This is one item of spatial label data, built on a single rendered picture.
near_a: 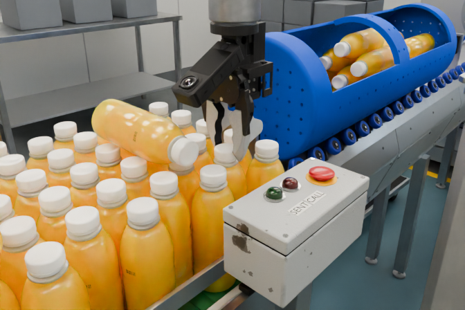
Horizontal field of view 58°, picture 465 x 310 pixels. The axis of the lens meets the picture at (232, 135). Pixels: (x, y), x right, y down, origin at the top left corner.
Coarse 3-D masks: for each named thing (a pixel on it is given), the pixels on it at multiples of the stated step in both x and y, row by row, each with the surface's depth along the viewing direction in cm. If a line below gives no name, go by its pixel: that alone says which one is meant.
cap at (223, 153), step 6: (222, 144) 69; (228, 144) 69; (216, 150) 67; (222, 150) 67; (228, 150) 67; (216, 156) 67; (222, 156) 66; (228, 156) 66; (234, 156) 66; (222, 162) 66; (228, 162) 66
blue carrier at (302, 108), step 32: (288, 32) 104; (320, 32) 121; (352, 32) 140; (384, 32) 110; (416, 32) 148; (448, 32) 136; (288, 64) 84; (320, 64) 86; (416, 64) 117; (448, 64) 143; (288, 96) 87; (320, 96) 84; (352, 96) 93; (384, 96) 108; (288, 128) 90; (320, 128) 87
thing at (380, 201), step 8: (384, 192) 187; (376, 200) 191; (384, 200) 189; (376, 208) 193; (384, 208) 192; (376, 216) 194; (384, 216) 195; (376, 224) 195; (376, 232) 196; (368, 240) 201; (376, 240) 198; (368, 248) 202; (376, 248) 200; (368, 256) 204; (376, 256) 203
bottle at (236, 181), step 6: (216, 162) 67; (234, 162) 67; (228, 168) 67; (234, 168) 67; (240, 168) 68; (228, 174) 67; (234, 174) 67; (240, 174) 68; (228, 180) 66; (234, 180) 67; (240, 180) 67; (228, 186) 67; (234, 186) 67; (240, 186) 68; (246, 186) 69; (234, 192) 67; (240, 192) 68; (246, 192) 70; (240, 198) 68
